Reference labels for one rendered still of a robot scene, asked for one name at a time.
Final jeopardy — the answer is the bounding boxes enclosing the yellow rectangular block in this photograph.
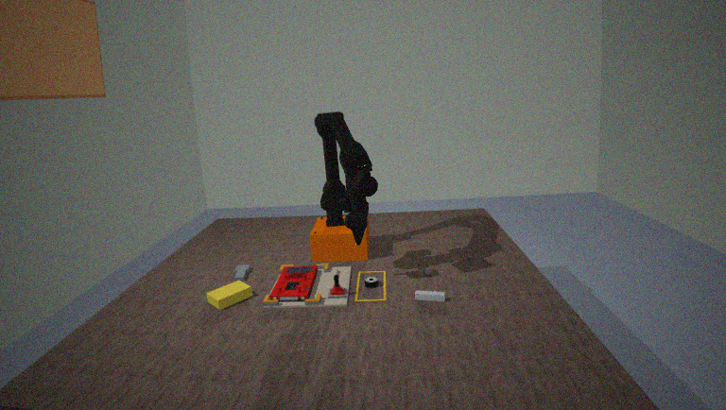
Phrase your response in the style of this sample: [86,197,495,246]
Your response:
[206,281,252,310]

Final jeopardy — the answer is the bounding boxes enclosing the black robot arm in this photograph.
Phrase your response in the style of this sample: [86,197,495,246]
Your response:
[314,111,378,227]

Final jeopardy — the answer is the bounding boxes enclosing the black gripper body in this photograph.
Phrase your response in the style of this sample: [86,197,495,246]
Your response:
[345,191,369,227]

